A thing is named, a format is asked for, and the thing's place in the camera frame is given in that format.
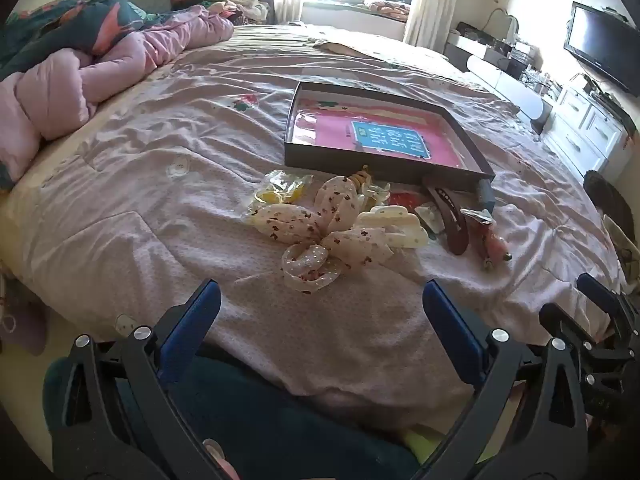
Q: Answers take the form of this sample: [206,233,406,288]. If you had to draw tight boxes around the grey box with pink inside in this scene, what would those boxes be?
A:
[283,81,496,193]

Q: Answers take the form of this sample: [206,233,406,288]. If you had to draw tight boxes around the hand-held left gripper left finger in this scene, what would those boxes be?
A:
[42,279,223,480]

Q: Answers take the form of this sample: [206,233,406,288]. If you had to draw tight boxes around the white round mirror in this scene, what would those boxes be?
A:
[487,7,522,43]

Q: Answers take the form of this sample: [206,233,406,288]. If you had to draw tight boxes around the pink floral-backed quilt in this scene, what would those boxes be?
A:
[0,0,236,191]

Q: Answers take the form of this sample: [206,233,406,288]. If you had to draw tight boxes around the white desk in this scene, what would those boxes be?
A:
[444,25,516,68]

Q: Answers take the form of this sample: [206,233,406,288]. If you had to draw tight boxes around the pink fluffy hair clip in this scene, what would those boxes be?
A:
[479,220,513,272]

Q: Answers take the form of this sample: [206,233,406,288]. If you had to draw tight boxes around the white curtain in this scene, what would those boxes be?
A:
[402,0,468,51]

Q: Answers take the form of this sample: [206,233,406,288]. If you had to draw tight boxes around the person's teal pants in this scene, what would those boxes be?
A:
[42,350,426,480]

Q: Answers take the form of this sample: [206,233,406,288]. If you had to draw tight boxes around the red strawberry hair clip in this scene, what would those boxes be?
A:
[387,191,426,211]

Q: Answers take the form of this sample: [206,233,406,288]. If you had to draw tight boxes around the pile of clothes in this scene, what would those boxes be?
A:
[172,0,276,26]

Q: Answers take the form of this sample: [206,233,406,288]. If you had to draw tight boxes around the grey-blue hair clip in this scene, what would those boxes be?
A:
[475,179,496,216]

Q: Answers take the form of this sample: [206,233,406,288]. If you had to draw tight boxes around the maroon banana hair clip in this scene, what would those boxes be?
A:
[424,182,471,257]

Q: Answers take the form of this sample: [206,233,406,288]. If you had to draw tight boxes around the dark round stool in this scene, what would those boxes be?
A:
[582,170,627,222]

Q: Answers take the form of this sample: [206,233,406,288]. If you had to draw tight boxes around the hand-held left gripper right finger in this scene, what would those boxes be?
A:
[422,280,588,480]

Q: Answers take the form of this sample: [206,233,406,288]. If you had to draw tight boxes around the black flat television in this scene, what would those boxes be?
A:
[563,1,640,98]

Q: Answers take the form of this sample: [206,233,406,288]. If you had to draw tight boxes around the small clear plastic packet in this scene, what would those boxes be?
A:
[415,201,443,237]

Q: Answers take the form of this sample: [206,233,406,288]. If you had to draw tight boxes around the clear pearl claw clip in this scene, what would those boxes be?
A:
[361,180,392,209]

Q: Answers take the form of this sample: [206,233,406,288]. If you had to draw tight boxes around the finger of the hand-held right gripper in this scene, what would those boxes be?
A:
[576,272,632,322]
[539,302,601,361]

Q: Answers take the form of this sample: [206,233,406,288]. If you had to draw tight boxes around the white drawer cabinet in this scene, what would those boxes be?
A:
[542,82,632,176]

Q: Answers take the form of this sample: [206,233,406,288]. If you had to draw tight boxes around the white claw hair clip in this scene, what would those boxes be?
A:
[354,206,431,252]

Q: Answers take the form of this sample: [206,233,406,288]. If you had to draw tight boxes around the polka dot fabric scrunchie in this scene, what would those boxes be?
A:
[250,176,396,293]

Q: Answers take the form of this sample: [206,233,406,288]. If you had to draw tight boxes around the clothes on window sill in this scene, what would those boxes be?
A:
[367,0,413,17]

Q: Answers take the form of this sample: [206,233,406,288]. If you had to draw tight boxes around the white padded bench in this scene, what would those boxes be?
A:
[465,55,553,128]

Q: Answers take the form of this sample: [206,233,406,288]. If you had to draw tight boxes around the yellow item in plastic bag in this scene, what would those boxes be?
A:
[244,170,313,218]

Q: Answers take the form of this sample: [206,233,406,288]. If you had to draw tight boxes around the pink printed bedsheet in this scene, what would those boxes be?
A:
[0,22,626,426]

